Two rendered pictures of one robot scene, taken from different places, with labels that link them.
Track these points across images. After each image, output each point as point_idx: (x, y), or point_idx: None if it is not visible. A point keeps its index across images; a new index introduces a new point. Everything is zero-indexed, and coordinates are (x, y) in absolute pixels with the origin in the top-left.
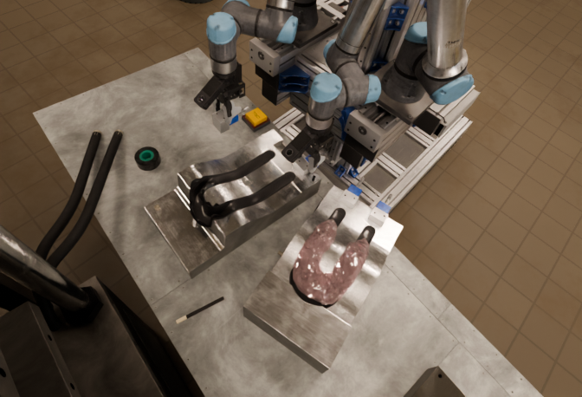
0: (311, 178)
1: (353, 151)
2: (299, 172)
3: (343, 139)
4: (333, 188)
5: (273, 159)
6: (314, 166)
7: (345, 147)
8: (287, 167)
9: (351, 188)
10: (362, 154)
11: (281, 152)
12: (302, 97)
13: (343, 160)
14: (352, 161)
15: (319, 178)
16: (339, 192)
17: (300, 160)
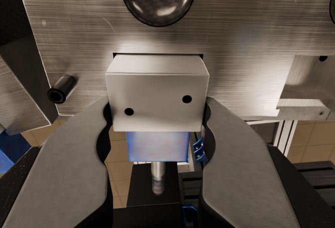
0: (82, 80)
1: (149, 200)
2: (144, 51)
3: (186, 207)
4: (38, 114)
5: None
6: (15, 163)
7: (170, 191)
8: (213, 21)
9: (0, 159)
10: (126, 210)
11: (298, 64)
12: (326, 196)
13: (198, 133)
14: (146, 171)
15: (61, 105)
16: (11, 121)
17: (186, 103)
